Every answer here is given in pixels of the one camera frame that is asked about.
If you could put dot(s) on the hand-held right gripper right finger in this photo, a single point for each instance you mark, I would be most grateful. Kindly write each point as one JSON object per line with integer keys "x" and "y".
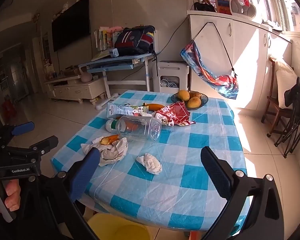
{"x": 215, "y": 172}

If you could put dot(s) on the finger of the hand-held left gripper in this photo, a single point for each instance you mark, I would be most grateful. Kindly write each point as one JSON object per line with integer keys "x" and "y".
{"x": 23, "y": 128}
{"x": 46, "y": 143}

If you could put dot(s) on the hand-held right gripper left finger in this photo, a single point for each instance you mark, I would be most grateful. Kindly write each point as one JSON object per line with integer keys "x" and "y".
{"x": 86, "y": 172}

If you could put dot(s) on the large tissue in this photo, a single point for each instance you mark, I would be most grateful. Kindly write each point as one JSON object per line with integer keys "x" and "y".
{"x": 115, "y": 152}

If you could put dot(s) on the small orange peel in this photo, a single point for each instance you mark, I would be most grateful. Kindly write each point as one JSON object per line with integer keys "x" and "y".
{"x": 111, "y": 138}

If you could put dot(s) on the yellow bin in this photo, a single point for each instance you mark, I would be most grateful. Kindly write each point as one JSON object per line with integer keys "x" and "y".
{"x": 115, "y": 226}

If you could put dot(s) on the small tissue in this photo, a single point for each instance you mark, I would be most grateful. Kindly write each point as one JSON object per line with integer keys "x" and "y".
{"x": 151, "y": 163}

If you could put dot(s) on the clear plastic bottle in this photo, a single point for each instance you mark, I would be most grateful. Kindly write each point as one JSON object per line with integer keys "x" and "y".
{"x": 142, "y": 130}

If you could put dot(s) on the milk carton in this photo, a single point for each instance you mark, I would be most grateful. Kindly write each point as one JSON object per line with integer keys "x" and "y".
{"x": 120, "y": 110}

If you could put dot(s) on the red snack bag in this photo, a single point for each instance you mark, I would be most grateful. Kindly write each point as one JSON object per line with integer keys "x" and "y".
{"x": 175, "y": 113}

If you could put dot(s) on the long curled orange peel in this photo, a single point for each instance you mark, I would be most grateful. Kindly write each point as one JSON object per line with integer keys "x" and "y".
{"x": 155, "y": 106}

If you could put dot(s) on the person's left hand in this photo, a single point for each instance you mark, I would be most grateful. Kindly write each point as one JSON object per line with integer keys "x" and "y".
{"x": 12, "y": 195}

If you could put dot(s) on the red plastic stool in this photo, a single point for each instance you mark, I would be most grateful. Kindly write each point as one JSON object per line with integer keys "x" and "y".
{"x": 8, "y": 107}

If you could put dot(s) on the blue checked tablecloth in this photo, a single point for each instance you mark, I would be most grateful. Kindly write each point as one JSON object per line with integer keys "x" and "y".
{"x": 180, "y": 155}

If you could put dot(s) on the cream television cabinet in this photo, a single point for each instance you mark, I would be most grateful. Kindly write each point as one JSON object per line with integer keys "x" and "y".
{"x": 72, "y": 88}

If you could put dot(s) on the yellow mango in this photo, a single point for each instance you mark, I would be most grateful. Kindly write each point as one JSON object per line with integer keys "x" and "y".
{"x": 182, "y": 95}
{"x": 193, "y": 102}

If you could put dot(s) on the dark fruit bowl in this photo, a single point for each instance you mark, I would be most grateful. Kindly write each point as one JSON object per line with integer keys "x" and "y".
{"x": 203, "y": 100}

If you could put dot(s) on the pink kettlebell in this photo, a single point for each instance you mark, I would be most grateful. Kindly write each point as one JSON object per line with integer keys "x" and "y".
{"x": 86, "y": 77}

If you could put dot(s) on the brownish mango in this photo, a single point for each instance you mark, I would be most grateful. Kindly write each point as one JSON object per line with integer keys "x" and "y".
{"x": 195, "y": 94}

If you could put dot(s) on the wooden chair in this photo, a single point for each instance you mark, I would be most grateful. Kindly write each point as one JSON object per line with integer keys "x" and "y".
{"x": 271, "y": 105}

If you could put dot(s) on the blue study desk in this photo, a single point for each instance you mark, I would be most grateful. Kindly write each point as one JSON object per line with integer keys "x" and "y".
{"x": 110, "y": 63}

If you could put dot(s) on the folded black chair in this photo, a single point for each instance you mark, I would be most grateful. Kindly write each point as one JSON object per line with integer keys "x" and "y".
{"x": 296, "y": 110}

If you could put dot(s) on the green booklet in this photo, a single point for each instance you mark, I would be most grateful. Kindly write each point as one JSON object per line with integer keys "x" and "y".
{"x": 102, "y": 55}

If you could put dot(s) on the colourful hanging bag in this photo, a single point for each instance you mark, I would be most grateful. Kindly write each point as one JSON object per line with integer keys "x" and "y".
{"x": 205, "y": 67}

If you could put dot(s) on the white floor appliance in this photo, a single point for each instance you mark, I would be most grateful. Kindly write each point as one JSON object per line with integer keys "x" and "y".
{"x": 171, "y": 70}

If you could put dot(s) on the black television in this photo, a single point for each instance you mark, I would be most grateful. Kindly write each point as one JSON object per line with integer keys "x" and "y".
{"x": 70, "y": 25}

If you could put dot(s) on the white pillow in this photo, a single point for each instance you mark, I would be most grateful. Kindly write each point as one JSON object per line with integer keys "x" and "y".
{"x": 285, "y": 82}

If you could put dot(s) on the row of books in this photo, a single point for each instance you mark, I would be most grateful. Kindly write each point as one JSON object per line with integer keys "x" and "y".
{"x": 103, "y": 38}

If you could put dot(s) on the white cabinet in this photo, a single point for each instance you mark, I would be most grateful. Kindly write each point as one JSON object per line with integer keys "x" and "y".
{"x": 242, "y": 55}

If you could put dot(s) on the pink plush toy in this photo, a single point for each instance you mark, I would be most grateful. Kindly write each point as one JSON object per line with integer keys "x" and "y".
{"x": 115, "y": 29}

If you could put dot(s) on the dark blue backpack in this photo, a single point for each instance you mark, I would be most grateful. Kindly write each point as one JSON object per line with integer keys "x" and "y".
{"x": 135, "y": 41}

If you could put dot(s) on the colourful box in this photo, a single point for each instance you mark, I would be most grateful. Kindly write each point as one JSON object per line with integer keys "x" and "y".
{"x": 223, "y": 7}

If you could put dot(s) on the white plastic seat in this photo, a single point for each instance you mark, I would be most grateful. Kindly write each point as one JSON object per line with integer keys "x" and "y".
{"x": 242, "y": 8}

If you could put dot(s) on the window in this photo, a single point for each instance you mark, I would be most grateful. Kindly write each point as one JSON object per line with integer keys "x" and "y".
{"x": 272, "y": 5}

